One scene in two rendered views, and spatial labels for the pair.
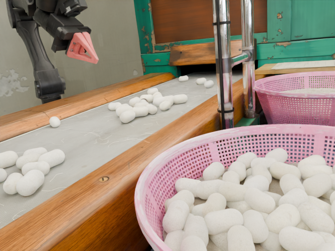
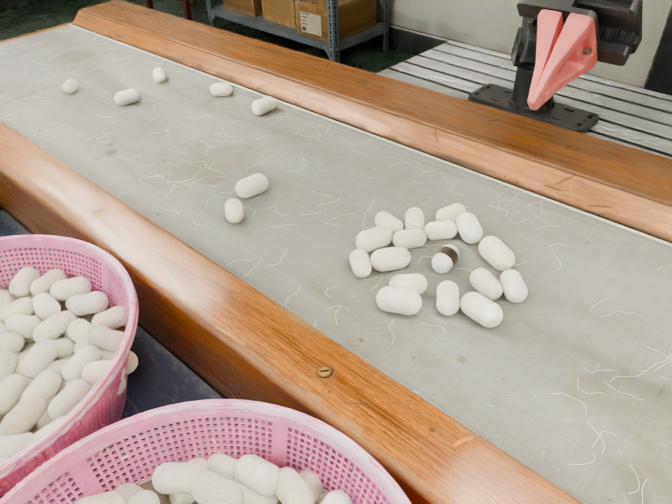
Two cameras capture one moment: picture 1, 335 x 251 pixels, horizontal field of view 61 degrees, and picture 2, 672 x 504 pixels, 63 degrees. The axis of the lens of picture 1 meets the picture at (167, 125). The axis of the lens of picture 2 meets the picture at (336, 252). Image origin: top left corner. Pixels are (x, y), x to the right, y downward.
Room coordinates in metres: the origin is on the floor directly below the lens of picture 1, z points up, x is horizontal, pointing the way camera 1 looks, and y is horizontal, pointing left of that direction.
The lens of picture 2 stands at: (0.31, -0.17, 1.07)
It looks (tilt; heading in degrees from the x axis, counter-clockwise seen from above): 39 degrees down; 103
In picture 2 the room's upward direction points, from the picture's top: 3 degrees counter-clockwise
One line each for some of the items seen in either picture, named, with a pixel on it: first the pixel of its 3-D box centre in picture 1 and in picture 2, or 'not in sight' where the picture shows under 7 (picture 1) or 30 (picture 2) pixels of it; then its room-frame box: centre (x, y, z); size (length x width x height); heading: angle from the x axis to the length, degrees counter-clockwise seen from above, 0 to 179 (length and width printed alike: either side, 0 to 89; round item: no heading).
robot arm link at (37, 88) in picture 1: (50, 87); not in sight; (0.94, 0.37, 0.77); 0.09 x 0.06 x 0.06; 123
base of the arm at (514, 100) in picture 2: not in sight; (534, 86); (0.45, 0.71, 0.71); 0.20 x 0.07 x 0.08; 146
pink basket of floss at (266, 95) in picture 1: (317, 102); not in sight; (0.59, -0.33, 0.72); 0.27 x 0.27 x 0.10
